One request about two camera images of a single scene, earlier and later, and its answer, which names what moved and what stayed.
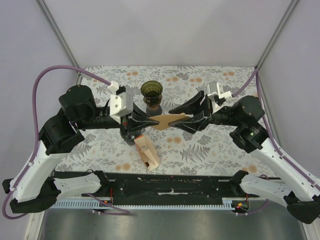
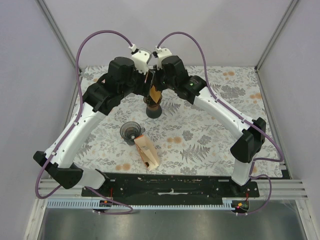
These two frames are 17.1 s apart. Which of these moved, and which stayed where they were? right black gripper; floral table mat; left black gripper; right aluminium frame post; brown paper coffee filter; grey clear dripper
Moved: brown paper coffee filter; left black gripper; right black gripper
Stayed: grey clear dripper; floral table mat; right aluminium frame post
